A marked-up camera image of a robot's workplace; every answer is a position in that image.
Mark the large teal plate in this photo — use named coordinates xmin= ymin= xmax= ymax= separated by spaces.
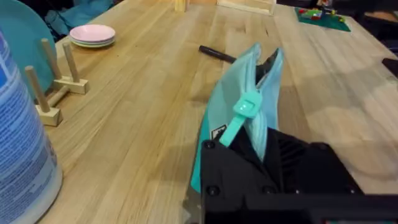
xmin=0 ymin=0 xmax=58 ymax=101

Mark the blue and white printed canister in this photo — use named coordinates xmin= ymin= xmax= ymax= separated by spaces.
xmin=0 ymin=29 xmax=63 ymax=224

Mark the green board with toy blocks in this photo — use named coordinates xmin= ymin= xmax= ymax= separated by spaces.
xmin=294 ymin=5 xmax=351 ymax=32

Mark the black pen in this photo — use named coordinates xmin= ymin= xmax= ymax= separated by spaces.
xmin=198 ymin=45 xmax=237 ymax=64

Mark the pale wooden box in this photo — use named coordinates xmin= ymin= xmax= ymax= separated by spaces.
xmin=216 ymin=0 xmax=277 ymax=16

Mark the small wooden block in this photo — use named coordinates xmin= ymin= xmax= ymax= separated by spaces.
xmin=174 ymin=0 xmax=190 ymax=13

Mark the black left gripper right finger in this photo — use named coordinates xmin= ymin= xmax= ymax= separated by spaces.
xmin=263 ymin=126 xmax=364 ymax=195

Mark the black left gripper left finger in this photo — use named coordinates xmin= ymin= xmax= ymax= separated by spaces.
xmin=200 ymin=126 xmax=282 ymax=203

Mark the teal soft zip bag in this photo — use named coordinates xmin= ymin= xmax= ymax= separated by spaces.
xmin=190 ymin=42 xmax=284 ymax=194

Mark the teal cloth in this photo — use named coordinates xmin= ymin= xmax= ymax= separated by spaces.
xmin=45 ymin=0 xmax=114 ymax=35

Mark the pale green plate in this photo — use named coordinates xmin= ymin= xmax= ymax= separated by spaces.
xmin=70 ymin=37 xmax=116 ymax=49

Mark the wooden peg rack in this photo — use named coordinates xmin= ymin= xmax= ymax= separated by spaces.
xmin=24 ymin=37 xmax=90 ymax=127

